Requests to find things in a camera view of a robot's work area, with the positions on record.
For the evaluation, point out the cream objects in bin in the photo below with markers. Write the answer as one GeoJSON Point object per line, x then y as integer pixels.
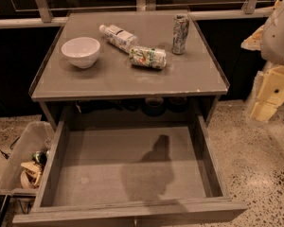
{"type": "Point", "coordinates": [31, 175]}

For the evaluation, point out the tall upright drink can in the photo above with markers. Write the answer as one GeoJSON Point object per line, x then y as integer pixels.
{"type": "Point", "coordinates": [180, 32]}

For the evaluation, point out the clear plastic bottle white label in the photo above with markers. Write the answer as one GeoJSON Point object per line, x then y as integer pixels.
{"type": "Point", "coordinates": [118, 37]}

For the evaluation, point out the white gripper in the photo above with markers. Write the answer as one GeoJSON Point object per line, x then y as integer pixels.
{"type": "Point", "coordinates": [278, 39]}

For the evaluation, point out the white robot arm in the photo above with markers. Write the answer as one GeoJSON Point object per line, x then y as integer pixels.
{"type": "Point", "coordinates": [269, 41]}

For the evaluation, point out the clear plastic storage bin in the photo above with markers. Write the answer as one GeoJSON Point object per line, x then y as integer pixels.
{"type": "Point", "coordinates": [36, 136]}

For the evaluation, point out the green object in bin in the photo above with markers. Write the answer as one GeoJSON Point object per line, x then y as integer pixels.
{"type": "Point", "coordinates": [40, 158]}

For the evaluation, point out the white ceramic bowl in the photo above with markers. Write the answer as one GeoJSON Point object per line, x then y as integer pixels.
{"type": "Point", "coordinates": [82, 52]}

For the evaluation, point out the open grey top drawer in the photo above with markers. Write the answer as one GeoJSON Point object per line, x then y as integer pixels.
{"type": "Point", "coordinates": [131, 177]}

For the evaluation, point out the grey cabinet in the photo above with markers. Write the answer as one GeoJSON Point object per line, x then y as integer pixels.
{"type": "Point", "coordinates": [195, 73]}

